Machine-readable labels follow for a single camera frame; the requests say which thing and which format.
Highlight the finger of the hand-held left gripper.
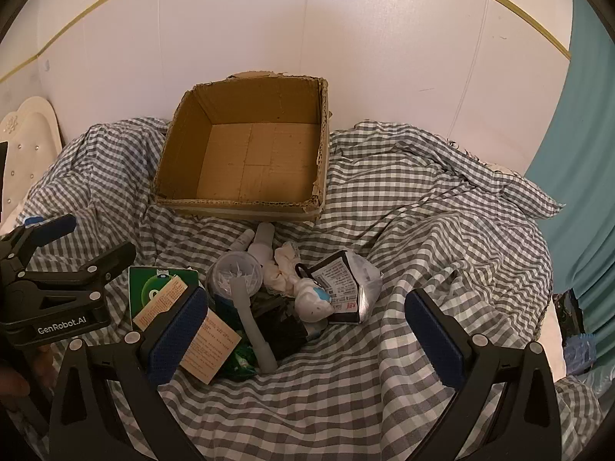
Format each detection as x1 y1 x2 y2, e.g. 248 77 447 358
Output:
10 241 138 320
0 214 78 272

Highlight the teal packet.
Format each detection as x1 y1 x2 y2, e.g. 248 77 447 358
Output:
214 294 241 320

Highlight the white padded headboard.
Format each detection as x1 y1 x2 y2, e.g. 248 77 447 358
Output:
0 97 63 231

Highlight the gold wall trim strip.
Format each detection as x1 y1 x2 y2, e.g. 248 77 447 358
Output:
0 0 572 85

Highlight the green paper box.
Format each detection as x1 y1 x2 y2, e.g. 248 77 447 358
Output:
128 265 200 332

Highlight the clear plastic container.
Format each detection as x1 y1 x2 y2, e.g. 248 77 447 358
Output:
206 251 264 298

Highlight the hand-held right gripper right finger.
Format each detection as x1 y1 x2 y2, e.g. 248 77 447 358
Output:
404 289 563 461

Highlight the white plastic bottle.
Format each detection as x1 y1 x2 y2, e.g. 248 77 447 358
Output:
247 223 276 270

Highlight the brown cardboard box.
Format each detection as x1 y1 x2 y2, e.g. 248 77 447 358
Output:
150 71 333 224

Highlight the translucent white tube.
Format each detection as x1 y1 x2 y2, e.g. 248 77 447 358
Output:
229 274 278 373

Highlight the grey checked blanket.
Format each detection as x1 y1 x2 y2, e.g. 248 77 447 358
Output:
0 118 603 461

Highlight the green wrapper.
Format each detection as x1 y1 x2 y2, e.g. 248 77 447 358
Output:
218 343 258 378

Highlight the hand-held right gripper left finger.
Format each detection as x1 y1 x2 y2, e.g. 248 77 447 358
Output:
48 284 208 461

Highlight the person's left hand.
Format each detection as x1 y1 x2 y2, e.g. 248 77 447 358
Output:
0 343 58 411

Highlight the teal curtain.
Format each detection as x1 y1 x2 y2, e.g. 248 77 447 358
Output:
524 0 615 298

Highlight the blue plastic bag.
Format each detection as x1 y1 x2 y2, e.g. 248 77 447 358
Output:
562 331 615 375

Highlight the white and blue toy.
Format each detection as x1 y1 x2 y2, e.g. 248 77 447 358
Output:
293 264 334 322

